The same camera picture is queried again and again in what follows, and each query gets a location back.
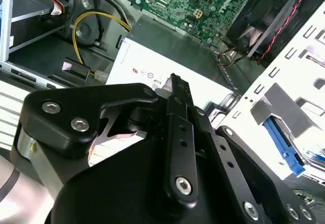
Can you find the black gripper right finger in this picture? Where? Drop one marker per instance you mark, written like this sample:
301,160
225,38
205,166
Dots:
266,188

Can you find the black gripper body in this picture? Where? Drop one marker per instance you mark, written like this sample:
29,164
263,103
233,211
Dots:
114,188

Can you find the hard disk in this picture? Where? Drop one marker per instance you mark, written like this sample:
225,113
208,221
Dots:
281,145

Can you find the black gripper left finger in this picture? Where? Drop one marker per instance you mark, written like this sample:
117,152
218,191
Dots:
63,102

